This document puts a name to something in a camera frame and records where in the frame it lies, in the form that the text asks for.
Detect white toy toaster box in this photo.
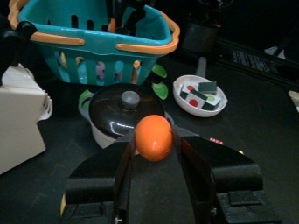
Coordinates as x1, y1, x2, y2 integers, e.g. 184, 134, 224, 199
0, 64, 54, 176

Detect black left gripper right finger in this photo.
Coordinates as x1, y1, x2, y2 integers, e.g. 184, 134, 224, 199
171, 125, 283, 224

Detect orange toy carrot piece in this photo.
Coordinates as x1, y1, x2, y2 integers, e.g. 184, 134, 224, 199
134, 114, 174, 163

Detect white text label sticker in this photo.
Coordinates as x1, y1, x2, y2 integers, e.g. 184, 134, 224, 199
231, 48, 272, 74

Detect white red dot toy tile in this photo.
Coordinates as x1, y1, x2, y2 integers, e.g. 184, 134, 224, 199
180, 83, 199, 100
184, 97, 204, 109

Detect green topped toy tile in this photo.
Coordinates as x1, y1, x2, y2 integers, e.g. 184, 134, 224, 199
198, 80, 219, 95

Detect white toy pan with handle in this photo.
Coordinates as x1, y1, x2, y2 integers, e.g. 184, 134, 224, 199
172, 56, 230, 118

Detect green edged white toy tile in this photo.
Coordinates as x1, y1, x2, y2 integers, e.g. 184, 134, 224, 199
200, 94, 222, 111

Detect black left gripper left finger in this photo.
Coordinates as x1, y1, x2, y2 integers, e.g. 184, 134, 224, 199
60, 129, 138, 224

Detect teal toy basket orange handles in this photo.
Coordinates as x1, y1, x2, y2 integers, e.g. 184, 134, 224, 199
7, 0, 183, 88

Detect black pot lid grey knob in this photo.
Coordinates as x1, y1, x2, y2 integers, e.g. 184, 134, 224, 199
88, 82, 167, 140

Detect green toy leaves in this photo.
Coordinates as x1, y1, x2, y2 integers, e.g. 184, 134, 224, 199
150, 63, 171, 101

